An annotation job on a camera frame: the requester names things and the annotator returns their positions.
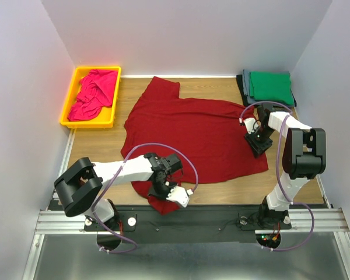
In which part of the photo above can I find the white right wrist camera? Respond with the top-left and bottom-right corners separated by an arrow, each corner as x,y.
239,117 -> 259,134

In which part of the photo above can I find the dark red t-shirt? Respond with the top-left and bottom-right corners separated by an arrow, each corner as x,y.
121,77 -> 268,206

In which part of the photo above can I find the folded black t-shirt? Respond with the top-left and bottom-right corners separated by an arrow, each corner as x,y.
236,74 -> 297,108

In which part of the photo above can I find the aluminium extrusion rail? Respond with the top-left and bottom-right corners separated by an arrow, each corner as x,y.
35,208 -> 349,235

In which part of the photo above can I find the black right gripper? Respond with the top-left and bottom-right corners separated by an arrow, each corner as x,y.
243,125 -> 275,158

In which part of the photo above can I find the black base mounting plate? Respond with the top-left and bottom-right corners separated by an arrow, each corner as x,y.
84,205 -> 293,244

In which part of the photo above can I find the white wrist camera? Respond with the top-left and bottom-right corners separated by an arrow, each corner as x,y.
166,186 -> 193,208
239,117 -> 259,134

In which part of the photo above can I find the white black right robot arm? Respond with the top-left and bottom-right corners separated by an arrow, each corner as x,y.
239,101 -> 326,228

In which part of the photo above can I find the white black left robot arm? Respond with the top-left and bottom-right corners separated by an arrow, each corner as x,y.
54,153 -> 190,230

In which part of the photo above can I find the folded green t-shirt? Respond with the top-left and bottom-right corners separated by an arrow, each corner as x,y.
249,72 -> 294,107

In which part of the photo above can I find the yellow plastic bin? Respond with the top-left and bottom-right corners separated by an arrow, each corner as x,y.
59,66 -> 121,129

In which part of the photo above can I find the pink t-shirt in bin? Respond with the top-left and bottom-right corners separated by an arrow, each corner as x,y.
67,69 -> 118,121

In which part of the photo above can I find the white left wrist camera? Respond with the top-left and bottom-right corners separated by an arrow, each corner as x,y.
166,186 -> 193,208

